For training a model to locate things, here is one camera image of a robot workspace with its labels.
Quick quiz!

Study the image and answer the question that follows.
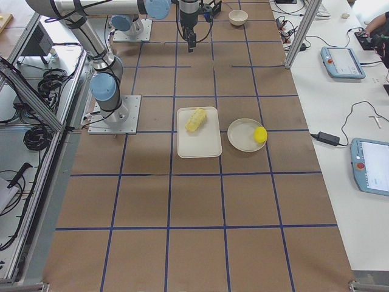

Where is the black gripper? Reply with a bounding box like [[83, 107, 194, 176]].
[[179, 0, 199, 53]]

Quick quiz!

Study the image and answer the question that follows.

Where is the yellow bread loaf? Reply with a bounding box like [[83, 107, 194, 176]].
[[185, 108, 207, 132]]

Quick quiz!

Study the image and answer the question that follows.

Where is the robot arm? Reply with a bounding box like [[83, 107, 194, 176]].
[[28, 1, 172, 133], [111, 0, 171, 36]]

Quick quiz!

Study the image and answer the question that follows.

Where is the white round plate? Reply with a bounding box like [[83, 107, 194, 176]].
[[227, 118, 266, 152]]

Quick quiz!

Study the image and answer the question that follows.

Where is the cream bowl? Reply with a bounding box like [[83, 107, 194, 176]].
[[228, 10, 249, 26]]

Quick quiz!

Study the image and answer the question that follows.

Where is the cream rectangular tray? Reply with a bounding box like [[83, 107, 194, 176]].
[[177, 106, 222, 158]]

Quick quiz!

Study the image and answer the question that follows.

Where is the yellow lemon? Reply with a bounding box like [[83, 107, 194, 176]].
[[253, 127, 267, 144]]

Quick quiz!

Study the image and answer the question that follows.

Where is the far teach pendant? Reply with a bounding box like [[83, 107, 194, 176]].
[[320, 47, 366, 80]]

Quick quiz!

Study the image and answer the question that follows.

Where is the teach pendant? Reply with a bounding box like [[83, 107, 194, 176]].
[[320, 47, 366, 80], [350, 138, 388, 196]]

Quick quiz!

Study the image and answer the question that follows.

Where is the black power adapter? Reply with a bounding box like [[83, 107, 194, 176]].
[[310, 131, 340, 146]]

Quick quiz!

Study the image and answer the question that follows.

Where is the near teach pendant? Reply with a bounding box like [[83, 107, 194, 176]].
[[350, 138, 388, 196]]

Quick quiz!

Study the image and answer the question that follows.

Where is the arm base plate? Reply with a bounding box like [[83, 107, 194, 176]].
[[112, 19, 153, 43], [88, 96, 141, 134]]

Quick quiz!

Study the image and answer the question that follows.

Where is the aluminium frame post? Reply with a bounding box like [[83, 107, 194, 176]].
[[284, 0, 322, 69]]

